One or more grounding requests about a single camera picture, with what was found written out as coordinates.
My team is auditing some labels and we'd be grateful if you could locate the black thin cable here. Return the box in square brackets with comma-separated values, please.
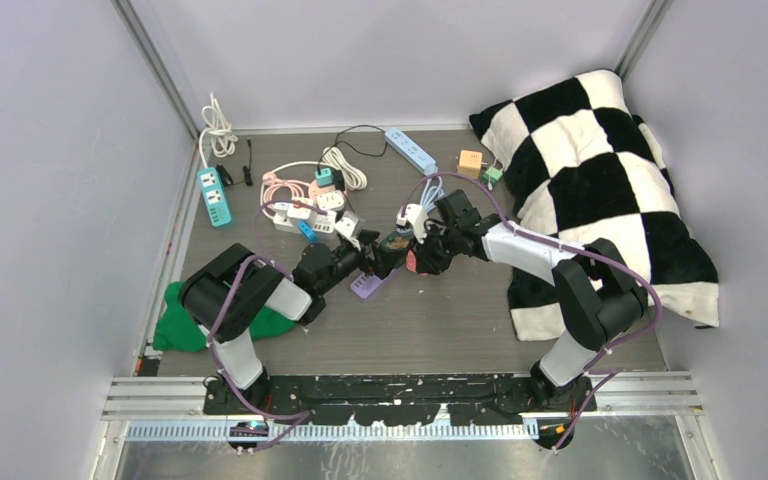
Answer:
[317, 124, 391, 220]

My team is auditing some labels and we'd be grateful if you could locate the light blue power strip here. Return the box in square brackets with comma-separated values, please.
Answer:
[384, 127, 438, 176]

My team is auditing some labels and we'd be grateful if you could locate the teal small plug adapter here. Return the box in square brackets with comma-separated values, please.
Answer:
[315, 167, 334, 188]

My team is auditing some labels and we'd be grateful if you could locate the black white checkered blanket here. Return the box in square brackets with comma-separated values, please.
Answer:
[469, 69, 720, 328]

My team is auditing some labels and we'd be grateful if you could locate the green cloth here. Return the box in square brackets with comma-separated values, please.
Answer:
[152, 282, 296, 353]

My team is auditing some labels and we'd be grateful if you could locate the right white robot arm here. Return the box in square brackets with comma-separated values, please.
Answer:
[397, 190, 648, 411]

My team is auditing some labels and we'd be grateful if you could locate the blue small adapter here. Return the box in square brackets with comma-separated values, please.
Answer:
[297, 221, 318, 244]

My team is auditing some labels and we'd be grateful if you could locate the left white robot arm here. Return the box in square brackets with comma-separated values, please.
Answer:
[179, 230, 410, 414]

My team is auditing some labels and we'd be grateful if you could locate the orange cube adapter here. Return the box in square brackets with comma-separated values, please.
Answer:
[456, 149, 483, 180]

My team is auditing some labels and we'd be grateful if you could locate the pink plug adapter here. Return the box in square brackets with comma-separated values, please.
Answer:
[405, 251, 420, 274]

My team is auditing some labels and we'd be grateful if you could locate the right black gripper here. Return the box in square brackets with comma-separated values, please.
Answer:
[409, 221, 462, 275]

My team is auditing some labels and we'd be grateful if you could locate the white power strip cable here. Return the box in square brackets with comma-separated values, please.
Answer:
[198, 92, 240, 170]

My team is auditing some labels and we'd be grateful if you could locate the white multi-port charger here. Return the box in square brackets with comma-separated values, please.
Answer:
[272, 212, 338, 241]

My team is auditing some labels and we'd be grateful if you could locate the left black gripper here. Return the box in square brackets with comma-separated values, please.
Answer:
[317, 229, 402, 295]

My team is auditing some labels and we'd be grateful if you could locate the green plug adapter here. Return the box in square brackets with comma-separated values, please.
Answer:
[481, 167, 504, 191]

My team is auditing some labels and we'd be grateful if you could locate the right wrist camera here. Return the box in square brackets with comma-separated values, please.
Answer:
[396, 203, 428, 244]

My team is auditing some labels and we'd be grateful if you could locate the purple socket adapter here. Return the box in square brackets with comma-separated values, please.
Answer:
[350, 274, 384, 300]

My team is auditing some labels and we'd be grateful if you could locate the green patterned adapter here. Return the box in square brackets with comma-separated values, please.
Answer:
[379, 231, 413, 270]

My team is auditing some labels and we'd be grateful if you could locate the teal power strip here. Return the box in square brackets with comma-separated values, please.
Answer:
[197, 165, 233, 228]

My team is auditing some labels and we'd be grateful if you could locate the white cube socket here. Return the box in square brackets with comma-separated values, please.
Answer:
[286, 197, 318, 225]

